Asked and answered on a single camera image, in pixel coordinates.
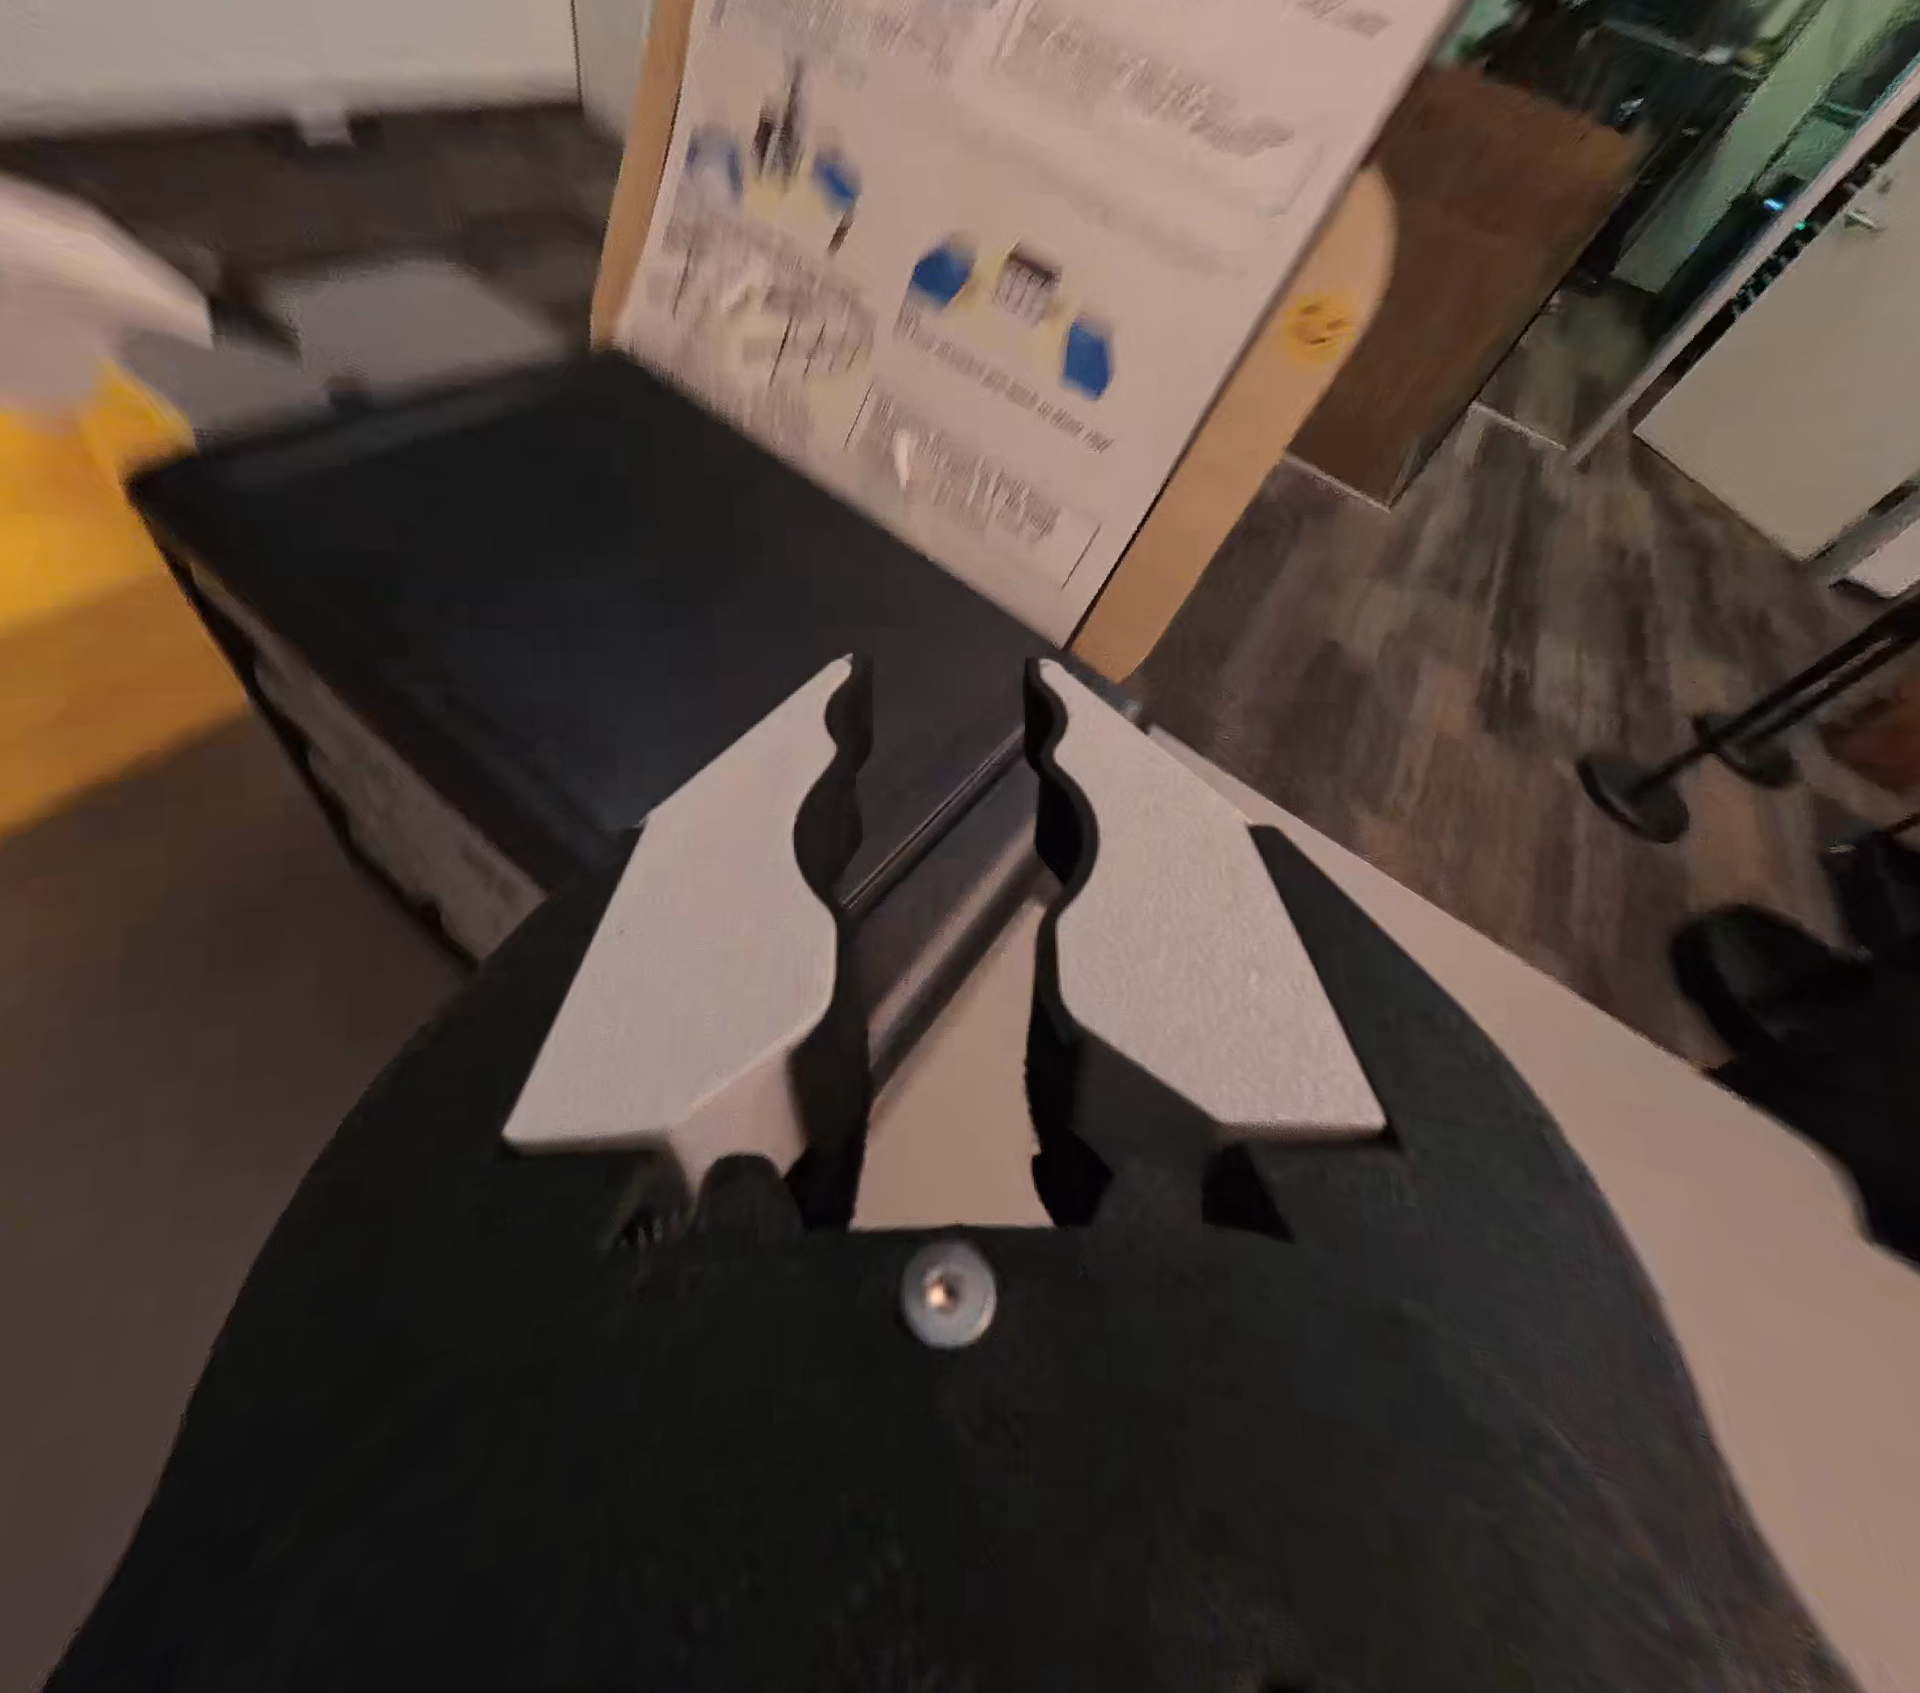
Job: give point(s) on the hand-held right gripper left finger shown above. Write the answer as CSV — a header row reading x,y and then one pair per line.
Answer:
x,y
704,943

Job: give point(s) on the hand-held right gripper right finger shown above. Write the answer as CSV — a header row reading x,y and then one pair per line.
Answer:
x,y
1201,958

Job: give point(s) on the rows of small translucent drawers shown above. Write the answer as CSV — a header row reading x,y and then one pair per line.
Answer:
x,y
375,792

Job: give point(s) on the black storage cabinet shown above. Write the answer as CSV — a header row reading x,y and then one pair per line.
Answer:
x,y
601,582

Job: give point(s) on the black stanchion base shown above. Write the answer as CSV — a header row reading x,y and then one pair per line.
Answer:
x,y
1695,762

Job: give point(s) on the person's dark shoe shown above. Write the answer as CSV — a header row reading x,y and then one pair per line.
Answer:
x,y
1800,1003

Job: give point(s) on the yellow smiley sticker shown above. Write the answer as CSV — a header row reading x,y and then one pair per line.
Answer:
x,y
1321,324

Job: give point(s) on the grey flat object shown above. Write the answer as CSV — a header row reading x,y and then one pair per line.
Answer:
x,y
404,321

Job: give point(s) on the yellow plastic bin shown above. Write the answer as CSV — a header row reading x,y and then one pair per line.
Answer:
x,y
91,613

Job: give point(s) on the brown wooden panel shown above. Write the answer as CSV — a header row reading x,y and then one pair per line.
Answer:
x,y
1470,269

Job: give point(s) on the printed poster on cardboard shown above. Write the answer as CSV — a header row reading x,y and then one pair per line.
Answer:
x,y
1020,148

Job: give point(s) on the white door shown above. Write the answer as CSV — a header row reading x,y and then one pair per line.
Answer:
x,y
1800,373

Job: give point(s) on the white blurry object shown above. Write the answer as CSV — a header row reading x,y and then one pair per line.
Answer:
x,y
75,299

